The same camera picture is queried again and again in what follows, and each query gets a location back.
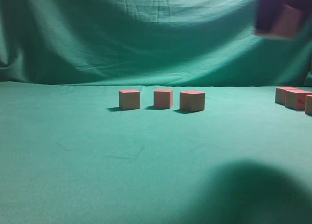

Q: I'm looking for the green cloth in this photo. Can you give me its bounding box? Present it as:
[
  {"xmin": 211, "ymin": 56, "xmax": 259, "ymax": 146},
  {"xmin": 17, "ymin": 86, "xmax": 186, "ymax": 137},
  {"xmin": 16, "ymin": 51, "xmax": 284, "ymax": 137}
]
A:
[{"xmin": 0, "ymin": 0, "xmax": 312, "ymax": 224}]

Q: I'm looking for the placed pink cube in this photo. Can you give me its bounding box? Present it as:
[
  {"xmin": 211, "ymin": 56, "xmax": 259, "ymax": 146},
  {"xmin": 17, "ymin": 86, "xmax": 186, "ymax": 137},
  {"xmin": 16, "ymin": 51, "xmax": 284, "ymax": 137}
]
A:
[
  {"xmin": 154, "ymin": 89, "xmax": 174, "ymax": 109},
  {"xmin": 119, "ymin": 90, "xmax": 140, "ymax": 110},
  {"xmin": 179, "ymin": 91, "xmax": 205, "ymax": 112}
]

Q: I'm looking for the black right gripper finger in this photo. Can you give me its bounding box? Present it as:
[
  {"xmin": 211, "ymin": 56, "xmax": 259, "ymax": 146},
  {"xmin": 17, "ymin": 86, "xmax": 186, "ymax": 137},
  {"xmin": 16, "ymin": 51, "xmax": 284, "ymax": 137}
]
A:
[
  {"xmin": 254, "ymin": 0, "xmax": 286, "ymax": 32},
  {"xmin": 290, "ymin": 0, "xmax": 312, "ymax": 34}
]

